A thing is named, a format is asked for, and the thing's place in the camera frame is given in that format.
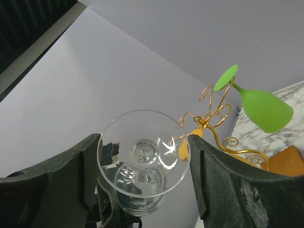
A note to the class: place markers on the gold wire glass rack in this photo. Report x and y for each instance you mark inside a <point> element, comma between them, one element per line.
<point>211,121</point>

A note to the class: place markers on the green wine glass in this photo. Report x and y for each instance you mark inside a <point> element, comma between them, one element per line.
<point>264,109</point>

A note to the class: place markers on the clear wine glass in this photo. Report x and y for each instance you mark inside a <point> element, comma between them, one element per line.
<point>142,155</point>

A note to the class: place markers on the orange hanging wine glass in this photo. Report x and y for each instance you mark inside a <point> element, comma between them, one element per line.
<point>184,150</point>

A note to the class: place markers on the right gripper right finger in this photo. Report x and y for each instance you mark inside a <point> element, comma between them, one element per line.
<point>233,194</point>

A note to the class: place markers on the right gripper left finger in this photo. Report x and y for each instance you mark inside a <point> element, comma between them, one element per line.
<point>56,193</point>

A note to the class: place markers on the wooden rack base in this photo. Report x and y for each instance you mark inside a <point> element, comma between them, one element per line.
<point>288,162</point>

